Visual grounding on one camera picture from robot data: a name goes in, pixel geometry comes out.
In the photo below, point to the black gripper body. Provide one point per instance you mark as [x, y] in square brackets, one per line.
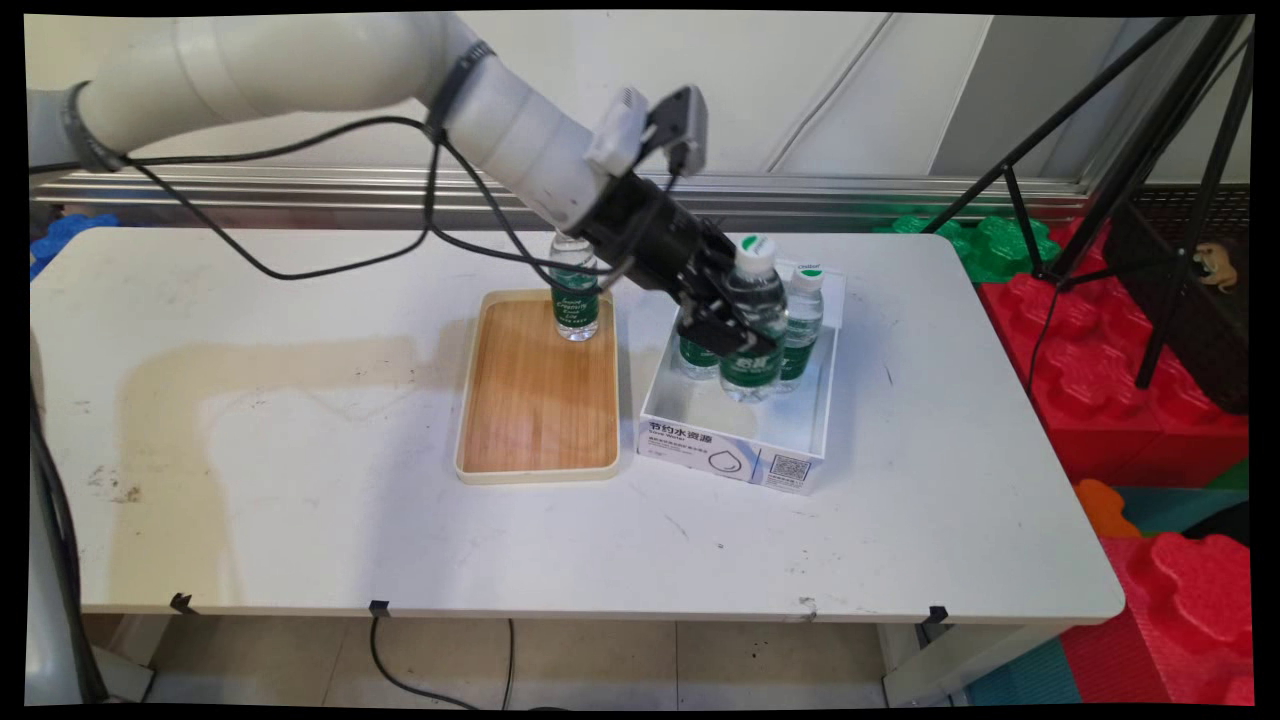
[645, 235]

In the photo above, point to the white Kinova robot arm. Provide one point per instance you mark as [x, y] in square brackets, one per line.
[300, 60]

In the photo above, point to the wooden tray with cream rim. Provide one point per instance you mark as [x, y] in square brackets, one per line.
[538, 395]

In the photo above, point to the orange foam piece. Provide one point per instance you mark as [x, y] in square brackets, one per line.
[1105, 508]

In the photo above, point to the black tripod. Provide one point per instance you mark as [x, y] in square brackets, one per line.
[1143, 150]

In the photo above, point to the white camera bracket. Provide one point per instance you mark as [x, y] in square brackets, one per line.
[618, 130]

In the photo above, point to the white table leg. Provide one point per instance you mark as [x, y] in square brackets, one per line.
[960, 660]
[130, 650]

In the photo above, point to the water bottle with script label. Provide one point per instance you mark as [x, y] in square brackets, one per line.
[577, 305]

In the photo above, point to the green label water bottle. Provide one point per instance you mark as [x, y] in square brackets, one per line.
[757, 285]
[805, 320]
[695, 358]

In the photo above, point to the green foam block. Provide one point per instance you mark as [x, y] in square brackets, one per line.
[1000, 250]

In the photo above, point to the aluminium rail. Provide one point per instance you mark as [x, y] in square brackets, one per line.
[850, 195]

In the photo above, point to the black board panel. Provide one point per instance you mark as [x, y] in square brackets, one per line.
[1200, 340]

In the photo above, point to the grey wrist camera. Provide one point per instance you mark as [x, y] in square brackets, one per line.
[685, 125]

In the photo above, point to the white cardboard box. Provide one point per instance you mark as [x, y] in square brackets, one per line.
[715, 430]

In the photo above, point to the blue foam block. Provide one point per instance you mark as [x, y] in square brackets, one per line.
[65, 235]

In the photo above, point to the large red foam block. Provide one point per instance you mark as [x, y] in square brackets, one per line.
[1100, 400]

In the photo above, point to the red foam block wavy edge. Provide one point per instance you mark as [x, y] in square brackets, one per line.
[1190, 610]

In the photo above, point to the small brown toy animal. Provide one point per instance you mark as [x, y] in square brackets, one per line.
[1215, 265]

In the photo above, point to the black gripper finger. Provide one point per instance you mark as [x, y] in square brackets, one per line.
[725, 328]
[726, 255]

